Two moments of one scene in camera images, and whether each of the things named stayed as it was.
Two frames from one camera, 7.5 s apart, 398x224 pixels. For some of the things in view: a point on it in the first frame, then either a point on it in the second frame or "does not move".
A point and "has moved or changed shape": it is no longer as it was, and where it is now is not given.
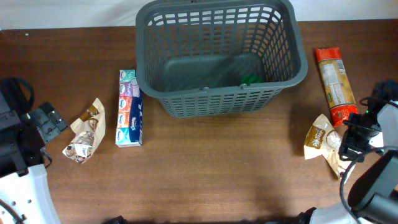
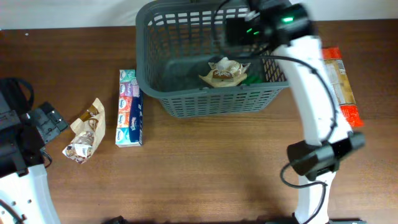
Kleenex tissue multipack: (129, 129) does not move
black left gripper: (50, 121) does not move
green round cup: (249, 78) does not move
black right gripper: (347, 140) → (241, 24)
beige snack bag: (324, 140) has moved or changed shape
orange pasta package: (339, 91) does not move
